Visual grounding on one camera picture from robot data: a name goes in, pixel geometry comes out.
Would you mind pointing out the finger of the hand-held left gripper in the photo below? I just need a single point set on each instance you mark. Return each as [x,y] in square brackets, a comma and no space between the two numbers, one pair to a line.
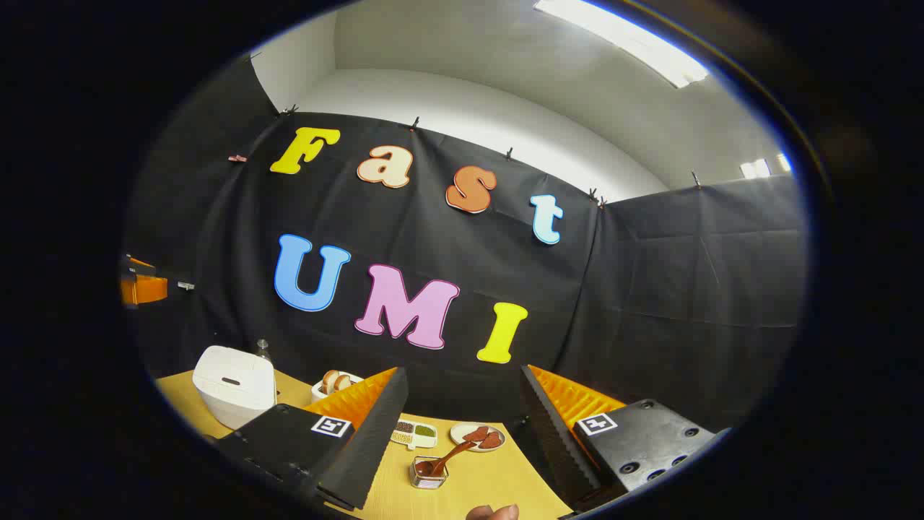
[144,290]
[141,263]

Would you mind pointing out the white rice cooker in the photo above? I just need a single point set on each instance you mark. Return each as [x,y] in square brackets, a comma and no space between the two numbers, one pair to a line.
[231,397]

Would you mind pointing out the small white plate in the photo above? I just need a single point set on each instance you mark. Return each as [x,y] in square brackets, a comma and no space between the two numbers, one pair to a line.
[460,433]

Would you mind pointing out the black backdrop cloth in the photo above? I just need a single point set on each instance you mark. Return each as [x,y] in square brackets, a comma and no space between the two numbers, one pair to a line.
[433,238]

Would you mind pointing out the bread slice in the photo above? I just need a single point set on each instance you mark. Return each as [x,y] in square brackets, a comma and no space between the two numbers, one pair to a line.
[330,381]
[343,383]

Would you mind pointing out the small glass bottle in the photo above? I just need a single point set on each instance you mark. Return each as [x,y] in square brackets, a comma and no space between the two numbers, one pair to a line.
[263,352]

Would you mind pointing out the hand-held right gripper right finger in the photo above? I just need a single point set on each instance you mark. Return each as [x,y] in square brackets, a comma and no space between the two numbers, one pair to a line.
[552,440]

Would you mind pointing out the long ceiling light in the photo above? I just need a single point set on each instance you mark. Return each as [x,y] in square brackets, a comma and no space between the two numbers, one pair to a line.
[628,40]

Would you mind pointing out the white toaster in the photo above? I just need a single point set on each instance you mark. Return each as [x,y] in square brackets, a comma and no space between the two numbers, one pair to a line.
[317,394]

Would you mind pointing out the white divided bean dish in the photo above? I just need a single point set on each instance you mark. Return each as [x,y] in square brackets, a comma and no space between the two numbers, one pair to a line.
[413,433]

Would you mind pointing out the small ceiling light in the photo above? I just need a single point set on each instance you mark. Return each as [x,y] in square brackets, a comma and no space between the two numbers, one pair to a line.
[758,168]

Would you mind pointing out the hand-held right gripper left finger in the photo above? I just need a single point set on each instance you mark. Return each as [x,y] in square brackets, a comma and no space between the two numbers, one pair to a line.
[375,433]

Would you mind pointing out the wooden spoon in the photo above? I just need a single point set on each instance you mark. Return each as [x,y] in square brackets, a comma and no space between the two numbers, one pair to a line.
[451,455]

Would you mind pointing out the red meat piece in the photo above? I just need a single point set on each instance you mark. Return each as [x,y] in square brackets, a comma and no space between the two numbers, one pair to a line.
[476,433]
[492,440]

